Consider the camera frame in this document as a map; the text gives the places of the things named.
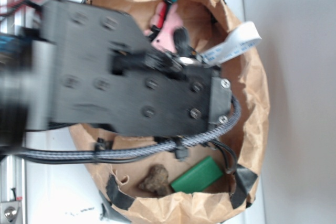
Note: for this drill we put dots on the pink plush bunny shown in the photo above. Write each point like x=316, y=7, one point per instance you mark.
x=164, y=40

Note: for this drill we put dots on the brown rock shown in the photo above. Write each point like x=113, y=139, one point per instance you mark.
x=156, y=181

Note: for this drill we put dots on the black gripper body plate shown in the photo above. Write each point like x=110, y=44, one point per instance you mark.
x=108, y=75

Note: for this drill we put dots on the brown paper bag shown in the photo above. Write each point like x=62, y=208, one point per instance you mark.
x=208, y=22

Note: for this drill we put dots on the green rectangular block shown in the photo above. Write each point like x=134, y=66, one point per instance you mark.
x=198, y=178

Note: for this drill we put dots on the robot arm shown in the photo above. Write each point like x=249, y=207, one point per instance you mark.
x=26, y=83

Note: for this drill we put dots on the aluminium frame rail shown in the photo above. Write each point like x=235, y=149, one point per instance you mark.
x=12, y=168

